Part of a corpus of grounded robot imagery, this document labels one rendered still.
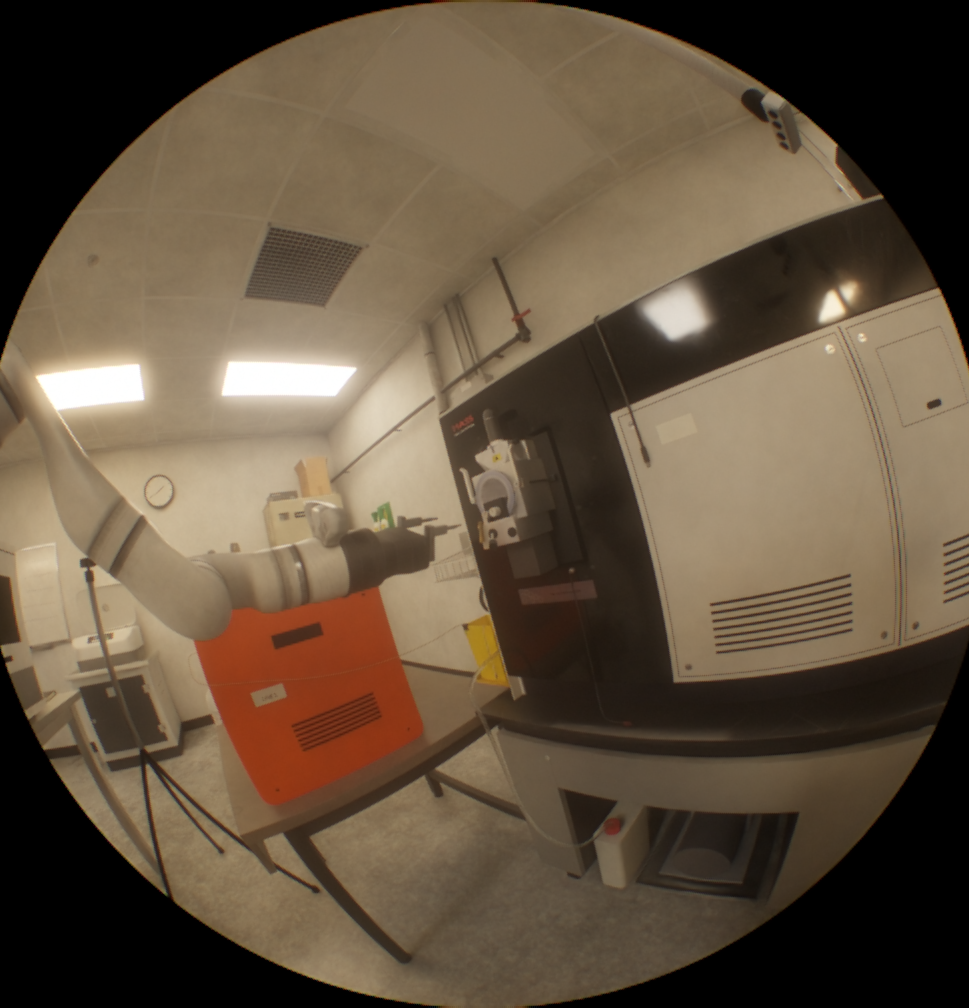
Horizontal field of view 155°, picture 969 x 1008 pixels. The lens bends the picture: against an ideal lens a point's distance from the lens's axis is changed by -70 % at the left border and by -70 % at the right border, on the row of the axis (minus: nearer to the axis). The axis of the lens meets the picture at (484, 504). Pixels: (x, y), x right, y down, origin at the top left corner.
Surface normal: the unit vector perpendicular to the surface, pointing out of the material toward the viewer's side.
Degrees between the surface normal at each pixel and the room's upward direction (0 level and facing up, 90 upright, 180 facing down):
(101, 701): 90
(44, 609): 90
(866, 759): 90
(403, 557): 112
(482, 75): 180
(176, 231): 180
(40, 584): 90
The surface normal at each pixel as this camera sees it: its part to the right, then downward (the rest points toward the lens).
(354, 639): 0.69, -0.25
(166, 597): 0.52, -0.04
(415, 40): 0.26, 0.96
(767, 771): -0.69, 0.12
